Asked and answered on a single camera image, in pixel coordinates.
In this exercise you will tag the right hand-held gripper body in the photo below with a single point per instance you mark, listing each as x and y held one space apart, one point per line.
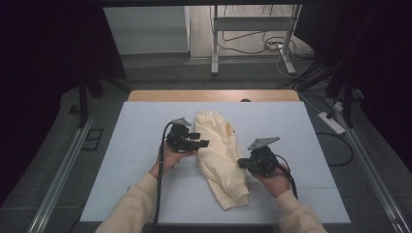
264 160

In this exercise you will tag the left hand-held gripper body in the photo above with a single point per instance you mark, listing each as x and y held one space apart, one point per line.
179 139

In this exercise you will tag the cream cloth garment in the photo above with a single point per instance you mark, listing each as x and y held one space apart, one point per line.
220 155

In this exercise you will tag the person's left hand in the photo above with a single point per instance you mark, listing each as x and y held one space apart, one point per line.
170 160

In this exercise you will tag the person's right hand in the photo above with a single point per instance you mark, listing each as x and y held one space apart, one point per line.
278 183

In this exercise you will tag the wooden table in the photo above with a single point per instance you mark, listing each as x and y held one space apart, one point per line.
200 95

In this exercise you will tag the white foam board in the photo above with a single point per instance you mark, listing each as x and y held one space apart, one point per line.
291 129

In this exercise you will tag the white power strip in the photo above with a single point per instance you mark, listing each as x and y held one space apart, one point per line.
331 123

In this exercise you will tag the black metal stand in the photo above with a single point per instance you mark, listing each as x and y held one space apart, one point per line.
83 97
346 97

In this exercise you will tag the white metal stand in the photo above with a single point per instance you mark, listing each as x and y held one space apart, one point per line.
249 23

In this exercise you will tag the dark curtain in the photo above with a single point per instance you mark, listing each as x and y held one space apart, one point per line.
39 64
382 64

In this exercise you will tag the aluminium floor rail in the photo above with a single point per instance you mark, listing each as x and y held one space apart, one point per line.
60 174
375 174

